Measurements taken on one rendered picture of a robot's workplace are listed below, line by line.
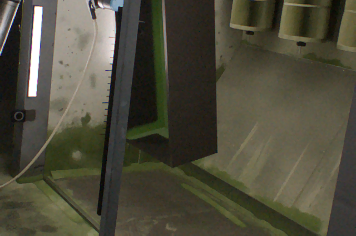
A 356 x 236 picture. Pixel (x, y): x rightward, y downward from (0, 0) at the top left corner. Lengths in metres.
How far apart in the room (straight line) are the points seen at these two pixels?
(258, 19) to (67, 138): 1.70
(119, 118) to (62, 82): 2.04
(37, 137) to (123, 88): 2.14
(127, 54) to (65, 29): 2.03
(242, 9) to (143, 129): 1.23
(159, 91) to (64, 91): 0.71
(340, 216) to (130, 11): 1.01
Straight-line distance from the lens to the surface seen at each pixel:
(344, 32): 3.71
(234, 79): 4.80
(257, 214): 4.03
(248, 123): 4.42
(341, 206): 1.82
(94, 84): 4.30
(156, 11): 3.86
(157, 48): 3.91
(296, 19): 4.03
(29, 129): 4.19
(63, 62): 4.16
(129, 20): 2.12
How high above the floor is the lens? 1.55
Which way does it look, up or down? 12 degrees down
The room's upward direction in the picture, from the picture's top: 7 degrees clockwise
